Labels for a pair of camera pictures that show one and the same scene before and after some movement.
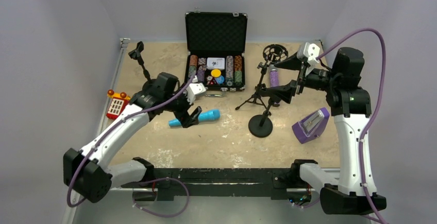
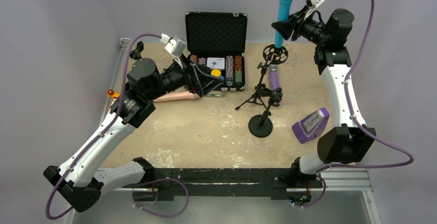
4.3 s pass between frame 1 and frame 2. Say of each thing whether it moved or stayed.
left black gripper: moved
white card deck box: stayed
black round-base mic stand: stayed
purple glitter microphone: stayed
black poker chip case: stayed
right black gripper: moved
